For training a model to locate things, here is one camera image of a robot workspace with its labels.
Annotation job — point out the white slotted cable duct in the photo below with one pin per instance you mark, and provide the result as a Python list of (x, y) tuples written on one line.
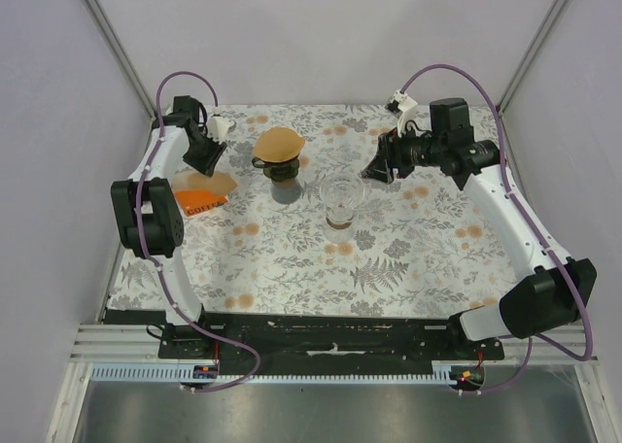
[(198, 375)]

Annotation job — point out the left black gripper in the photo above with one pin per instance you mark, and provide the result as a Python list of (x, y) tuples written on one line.
[(208, 166)]

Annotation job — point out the floral tablecloth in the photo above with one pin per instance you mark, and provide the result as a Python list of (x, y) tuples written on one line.
[(420, 247)]

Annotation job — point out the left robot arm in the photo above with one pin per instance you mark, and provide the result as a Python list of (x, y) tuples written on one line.
[(151, 225)]

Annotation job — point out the brown paper coffee filter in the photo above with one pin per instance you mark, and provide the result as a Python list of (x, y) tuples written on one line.
[(278, 144)]

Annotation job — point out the clear glass carafe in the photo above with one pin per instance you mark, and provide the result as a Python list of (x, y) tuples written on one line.
[(342, 196)]

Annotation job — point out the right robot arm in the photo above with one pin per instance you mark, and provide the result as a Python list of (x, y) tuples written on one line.
[(553, 288)]

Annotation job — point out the aluminium frame post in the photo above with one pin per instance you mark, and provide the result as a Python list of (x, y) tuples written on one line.
[(117, 50), (534, 49)]

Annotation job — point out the dark green coffee dripper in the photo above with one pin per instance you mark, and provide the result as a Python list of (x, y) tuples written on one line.
[(277, 172)]

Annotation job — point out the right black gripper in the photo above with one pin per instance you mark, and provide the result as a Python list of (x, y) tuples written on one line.
[(390, 156)]

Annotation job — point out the glass cup with brown band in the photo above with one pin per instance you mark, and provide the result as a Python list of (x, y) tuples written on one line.
[(339, 226)]

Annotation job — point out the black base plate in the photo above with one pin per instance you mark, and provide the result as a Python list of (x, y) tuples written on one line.
[(260, 343)]

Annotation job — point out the right aluminium frame post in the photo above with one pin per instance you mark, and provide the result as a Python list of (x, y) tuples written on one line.
[(534, 49)]

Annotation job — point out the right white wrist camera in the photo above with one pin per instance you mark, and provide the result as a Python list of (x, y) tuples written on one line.
[(404, 108)]

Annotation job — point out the orange coffee filter pack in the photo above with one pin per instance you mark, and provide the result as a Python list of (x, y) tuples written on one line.
[(194, 201)]

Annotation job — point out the left aluminium frame post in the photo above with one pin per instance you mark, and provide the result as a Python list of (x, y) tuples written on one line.
[(117, 50)]

